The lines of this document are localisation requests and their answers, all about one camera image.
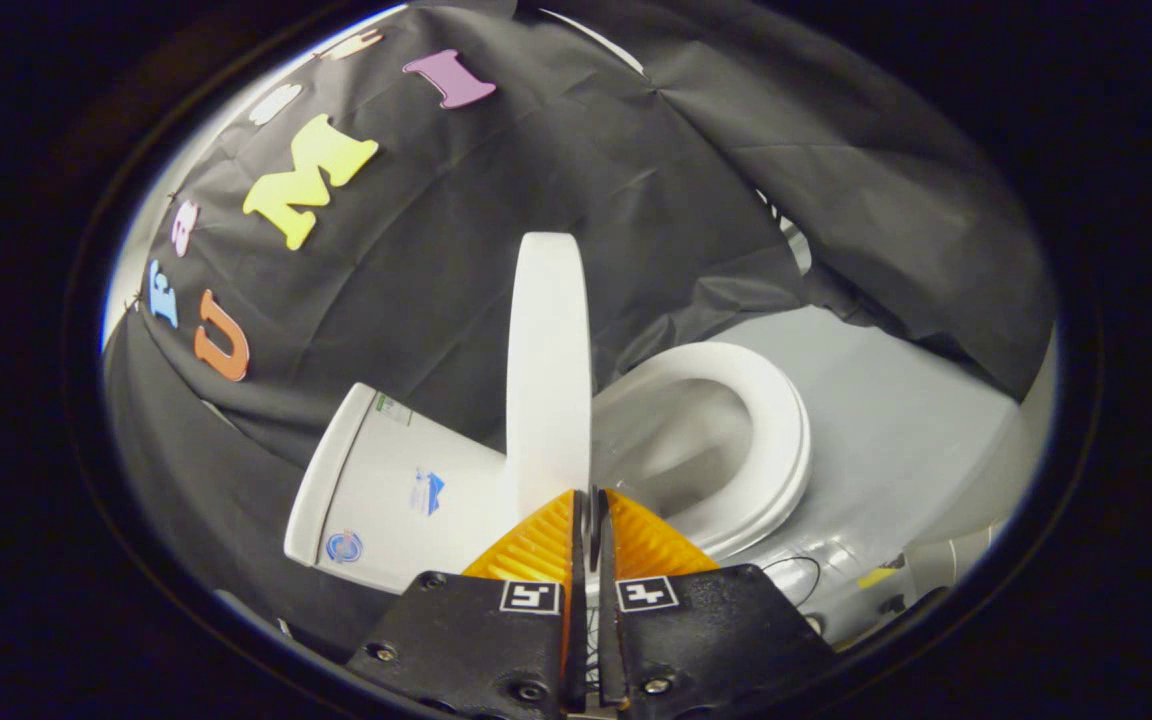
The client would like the white toilet lid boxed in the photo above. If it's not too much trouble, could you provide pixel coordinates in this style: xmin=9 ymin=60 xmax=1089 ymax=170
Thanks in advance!
xmin=506 ymin=232 xmax=594 ymax=521

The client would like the round grey lid tab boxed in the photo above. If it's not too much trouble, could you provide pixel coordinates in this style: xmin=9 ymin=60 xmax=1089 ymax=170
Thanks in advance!
xmin=584 ymin=488 xmax=605 ymax=573

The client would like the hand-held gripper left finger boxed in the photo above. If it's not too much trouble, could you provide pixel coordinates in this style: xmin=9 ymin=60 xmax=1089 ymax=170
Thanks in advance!
xmin=346 ymin=489 xmax=577 ymax=716

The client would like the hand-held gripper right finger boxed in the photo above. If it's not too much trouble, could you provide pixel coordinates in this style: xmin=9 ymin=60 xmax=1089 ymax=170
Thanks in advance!
xmin=596 ymin=488 xmax=837 ymax=716

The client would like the thin black cable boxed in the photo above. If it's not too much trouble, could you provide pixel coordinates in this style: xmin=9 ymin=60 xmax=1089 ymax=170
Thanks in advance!
xmin=764 ymin=556 xmax=822 ymax=611

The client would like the black backdrop cloth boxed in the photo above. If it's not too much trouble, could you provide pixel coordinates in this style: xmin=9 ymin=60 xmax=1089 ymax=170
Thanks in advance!
xmin=101 ymin=0 xmax=1057 ymax=661

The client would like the white toilet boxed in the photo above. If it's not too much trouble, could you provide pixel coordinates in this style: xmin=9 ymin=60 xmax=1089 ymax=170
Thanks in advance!
xmin=283 ymin=342 xmax=813 ymax=601

